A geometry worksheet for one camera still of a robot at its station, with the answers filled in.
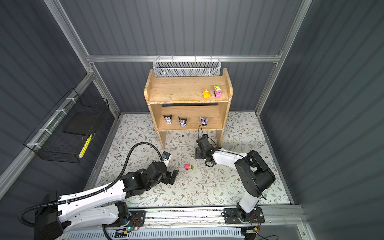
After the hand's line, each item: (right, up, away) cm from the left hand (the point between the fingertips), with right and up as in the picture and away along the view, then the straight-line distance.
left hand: (171, 168), depth 78 cm
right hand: (+17, +5, +17) cm, 25 cm away
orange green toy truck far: (+16, +10, -4) cm, 19 cm away
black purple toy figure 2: (-3, +26, +5) cm, 27 cm away
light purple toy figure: (+17, +25, +3) cm, 30 cm away
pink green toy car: (+8, -2, +11) cm, 14 cm away
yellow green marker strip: (-38, +11, -11) cm, 42 cm away
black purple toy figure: (+6, +24, +3) cm, 25 cm away
